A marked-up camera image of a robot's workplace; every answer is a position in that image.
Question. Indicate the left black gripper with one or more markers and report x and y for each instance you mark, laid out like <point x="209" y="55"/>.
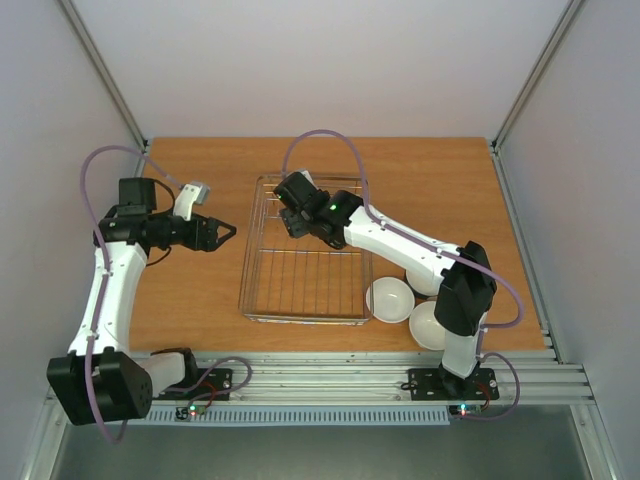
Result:
<point x="210" y="242"/>

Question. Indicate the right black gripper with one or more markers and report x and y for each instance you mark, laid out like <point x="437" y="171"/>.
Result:
<point x="292" y="223"/>

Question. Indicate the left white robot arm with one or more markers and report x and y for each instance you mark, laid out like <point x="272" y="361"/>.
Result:
<point x="98" y="380"/>

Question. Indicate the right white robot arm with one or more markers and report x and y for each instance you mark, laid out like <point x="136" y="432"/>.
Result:
<point x="458" y="277"/>

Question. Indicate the white bowl left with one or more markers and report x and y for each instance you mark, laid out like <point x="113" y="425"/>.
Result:
<point x="390" y="300"/>

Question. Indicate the white bowl black outside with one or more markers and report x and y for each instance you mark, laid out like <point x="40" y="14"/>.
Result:
<point x="424" y="284"/>

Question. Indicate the white bowl front right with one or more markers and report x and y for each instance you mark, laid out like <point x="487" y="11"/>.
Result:
<point x="425" y="330"/>

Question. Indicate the left circuit board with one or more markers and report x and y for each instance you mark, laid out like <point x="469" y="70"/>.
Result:
<point x="189" y="413"/>

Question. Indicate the circuit board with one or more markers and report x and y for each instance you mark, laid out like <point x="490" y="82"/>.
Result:
<point x="465" y="410"/>
<point x="189" y="413"/>

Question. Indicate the right circuit board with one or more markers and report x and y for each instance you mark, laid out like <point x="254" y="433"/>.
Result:
<point x="465" y="410"/>

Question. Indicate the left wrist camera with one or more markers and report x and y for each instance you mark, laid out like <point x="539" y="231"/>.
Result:
<point x="191" y="194"/>

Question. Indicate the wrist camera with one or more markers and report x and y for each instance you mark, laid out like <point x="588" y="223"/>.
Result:
<point x="307" y="175"/>
<point x="191" y="194"/>

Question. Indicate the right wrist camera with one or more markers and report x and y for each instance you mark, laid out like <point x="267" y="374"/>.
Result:
<point x="307" y="175"/>

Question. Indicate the metal wire dish rack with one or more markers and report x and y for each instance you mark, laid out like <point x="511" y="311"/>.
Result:
<point x="301" y="281"/>

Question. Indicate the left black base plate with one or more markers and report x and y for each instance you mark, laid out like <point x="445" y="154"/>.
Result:
<point x="218" y="379"/>

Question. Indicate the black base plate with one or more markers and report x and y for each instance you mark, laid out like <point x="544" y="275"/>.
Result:
<point x="436" y="384"/>
<point x="218" y="379"/>

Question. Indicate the grey slotted cable duct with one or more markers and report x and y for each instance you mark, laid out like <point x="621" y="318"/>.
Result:
<point x="285" y="416"/>

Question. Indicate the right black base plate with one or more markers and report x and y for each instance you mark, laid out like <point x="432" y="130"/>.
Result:
<point x="436" y="384"/>

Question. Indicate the aluminium rail frame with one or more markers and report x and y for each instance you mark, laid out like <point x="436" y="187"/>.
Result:
<point x="375" y="378"/>

